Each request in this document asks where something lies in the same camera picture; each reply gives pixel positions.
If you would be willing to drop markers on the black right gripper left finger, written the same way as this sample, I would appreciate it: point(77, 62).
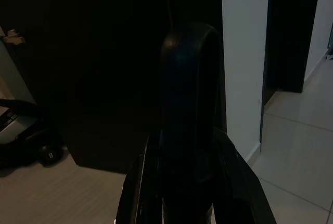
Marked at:
point(135, 198)

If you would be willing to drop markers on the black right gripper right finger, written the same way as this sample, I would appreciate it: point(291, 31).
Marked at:
point(239, 198)

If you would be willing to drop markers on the black kettlebell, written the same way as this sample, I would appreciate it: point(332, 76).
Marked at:
point(49, 155)

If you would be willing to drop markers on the dark brown door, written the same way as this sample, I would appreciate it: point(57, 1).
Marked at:
point(91, 52)

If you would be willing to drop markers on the dark wooden door frame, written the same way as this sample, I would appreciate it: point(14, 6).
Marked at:
point(286, 26)

